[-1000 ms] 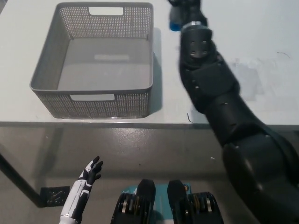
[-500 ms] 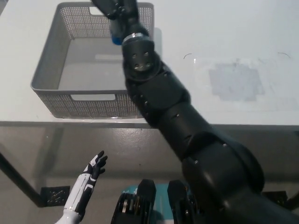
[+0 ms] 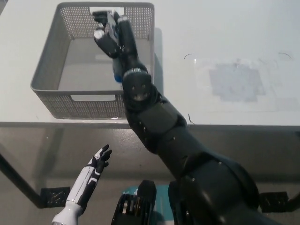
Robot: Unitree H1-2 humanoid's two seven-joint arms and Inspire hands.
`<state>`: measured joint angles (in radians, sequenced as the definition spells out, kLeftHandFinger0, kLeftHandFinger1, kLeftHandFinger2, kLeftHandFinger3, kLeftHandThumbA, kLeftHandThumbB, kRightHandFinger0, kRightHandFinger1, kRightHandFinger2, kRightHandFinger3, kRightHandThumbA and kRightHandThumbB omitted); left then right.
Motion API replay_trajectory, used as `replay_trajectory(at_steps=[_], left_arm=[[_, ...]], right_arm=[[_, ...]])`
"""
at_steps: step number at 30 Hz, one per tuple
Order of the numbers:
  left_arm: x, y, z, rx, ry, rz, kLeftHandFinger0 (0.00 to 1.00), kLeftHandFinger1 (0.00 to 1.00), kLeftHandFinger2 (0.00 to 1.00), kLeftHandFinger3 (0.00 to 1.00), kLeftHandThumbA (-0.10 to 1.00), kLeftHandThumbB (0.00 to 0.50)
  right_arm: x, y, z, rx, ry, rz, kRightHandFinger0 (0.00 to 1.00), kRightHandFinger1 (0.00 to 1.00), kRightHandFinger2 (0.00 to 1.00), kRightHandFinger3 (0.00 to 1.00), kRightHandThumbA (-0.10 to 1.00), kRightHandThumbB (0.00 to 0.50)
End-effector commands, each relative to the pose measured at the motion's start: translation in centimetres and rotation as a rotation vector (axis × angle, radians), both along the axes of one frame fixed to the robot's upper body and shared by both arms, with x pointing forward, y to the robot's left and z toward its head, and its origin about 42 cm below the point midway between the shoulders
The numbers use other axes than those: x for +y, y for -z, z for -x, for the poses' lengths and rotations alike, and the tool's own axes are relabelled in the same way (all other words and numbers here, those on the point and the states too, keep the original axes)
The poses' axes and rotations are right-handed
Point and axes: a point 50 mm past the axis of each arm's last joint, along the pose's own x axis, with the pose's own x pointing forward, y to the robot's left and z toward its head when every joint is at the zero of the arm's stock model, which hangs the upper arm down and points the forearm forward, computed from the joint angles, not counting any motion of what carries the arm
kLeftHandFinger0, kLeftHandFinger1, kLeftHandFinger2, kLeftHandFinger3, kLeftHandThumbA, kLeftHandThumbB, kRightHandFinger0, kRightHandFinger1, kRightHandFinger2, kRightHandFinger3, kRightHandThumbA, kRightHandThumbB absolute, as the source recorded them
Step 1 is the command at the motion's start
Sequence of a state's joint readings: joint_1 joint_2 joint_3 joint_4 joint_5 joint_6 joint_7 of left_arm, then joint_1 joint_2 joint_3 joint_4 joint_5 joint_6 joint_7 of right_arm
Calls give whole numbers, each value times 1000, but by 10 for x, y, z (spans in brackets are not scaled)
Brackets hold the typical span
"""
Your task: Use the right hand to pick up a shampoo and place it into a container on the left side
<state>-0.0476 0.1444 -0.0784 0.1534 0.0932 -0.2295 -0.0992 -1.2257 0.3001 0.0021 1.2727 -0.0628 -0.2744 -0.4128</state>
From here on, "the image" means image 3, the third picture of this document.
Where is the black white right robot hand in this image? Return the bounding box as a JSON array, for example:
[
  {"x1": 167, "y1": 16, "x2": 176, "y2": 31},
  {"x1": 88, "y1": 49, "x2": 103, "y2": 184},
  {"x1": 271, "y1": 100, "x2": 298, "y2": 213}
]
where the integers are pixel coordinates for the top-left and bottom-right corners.
[{"x1": 92, "y1": 10, "x2": 148, "y2": 76}]

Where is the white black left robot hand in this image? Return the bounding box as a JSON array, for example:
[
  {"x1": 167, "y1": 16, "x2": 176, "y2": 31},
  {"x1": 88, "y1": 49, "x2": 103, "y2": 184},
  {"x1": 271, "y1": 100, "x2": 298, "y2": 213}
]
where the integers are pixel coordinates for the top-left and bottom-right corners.
[{"x1": 65, "y1": 144, "x2": 113, "y2": 208}]

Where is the white shampoo tube blue cap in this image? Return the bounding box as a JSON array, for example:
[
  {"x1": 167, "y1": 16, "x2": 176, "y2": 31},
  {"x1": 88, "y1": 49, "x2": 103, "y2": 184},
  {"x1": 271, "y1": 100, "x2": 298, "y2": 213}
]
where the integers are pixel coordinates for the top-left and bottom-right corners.
[{"x1": 105, "y1": 11, "x2": 123, "y2": 83}]

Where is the black teal robot body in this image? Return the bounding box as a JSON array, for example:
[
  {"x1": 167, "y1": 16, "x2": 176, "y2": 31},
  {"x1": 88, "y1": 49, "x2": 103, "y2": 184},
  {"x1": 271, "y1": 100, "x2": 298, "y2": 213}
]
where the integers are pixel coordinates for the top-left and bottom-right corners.
[{"x1": 111, "y1": 179, "x2": 176, "y2": 225}]

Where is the grey perforated plastic basket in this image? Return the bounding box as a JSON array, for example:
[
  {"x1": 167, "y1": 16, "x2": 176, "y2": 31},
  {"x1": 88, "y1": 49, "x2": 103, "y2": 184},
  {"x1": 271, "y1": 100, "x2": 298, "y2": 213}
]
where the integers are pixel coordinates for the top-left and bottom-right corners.
[{"x1": 30, "y1": 2, "x2": 156, "y2": 120}]

